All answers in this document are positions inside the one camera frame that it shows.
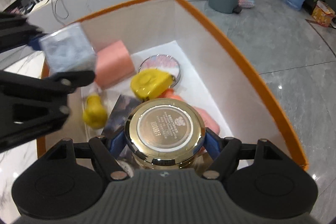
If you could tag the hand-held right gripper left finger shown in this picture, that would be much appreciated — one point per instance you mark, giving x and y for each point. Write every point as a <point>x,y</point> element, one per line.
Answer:
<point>116,144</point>

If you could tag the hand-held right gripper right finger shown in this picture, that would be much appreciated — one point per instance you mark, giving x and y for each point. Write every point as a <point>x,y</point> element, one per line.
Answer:
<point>213,144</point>

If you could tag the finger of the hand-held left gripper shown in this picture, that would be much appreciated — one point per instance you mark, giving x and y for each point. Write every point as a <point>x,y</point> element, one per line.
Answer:
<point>18,29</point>
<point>39,87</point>

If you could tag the portrait printed card box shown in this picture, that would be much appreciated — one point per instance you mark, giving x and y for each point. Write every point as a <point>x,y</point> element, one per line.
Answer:
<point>120,111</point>

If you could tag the yellow bulb-shaped bottle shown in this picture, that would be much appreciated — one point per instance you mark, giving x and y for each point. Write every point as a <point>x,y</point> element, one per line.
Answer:
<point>94,111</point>

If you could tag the clear plastic cube box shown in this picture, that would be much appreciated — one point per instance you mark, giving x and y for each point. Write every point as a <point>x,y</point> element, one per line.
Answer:
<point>68,53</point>

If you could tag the gold round jar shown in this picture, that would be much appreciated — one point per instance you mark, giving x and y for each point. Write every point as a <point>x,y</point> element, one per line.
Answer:
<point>165,132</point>

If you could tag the yellow tape measure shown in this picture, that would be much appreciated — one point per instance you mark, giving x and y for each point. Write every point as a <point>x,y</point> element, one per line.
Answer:
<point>148,83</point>

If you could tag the pink rectangular block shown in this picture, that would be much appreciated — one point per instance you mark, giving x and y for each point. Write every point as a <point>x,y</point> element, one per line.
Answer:
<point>113,64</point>

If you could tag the orange cardboard box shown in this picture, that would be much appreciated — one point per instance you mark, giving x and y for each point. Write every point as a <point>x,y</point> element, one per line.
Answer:
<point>210,56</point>

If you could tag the pink round compact mirror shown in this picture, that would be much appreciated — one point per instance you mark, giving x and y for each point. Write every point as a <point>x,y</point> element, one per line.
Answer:
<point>162,61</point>

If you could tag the printed cardboard carton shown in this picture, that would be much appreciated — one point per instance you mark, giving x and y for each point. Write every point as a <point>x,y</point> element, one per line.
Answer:
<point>324,14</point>

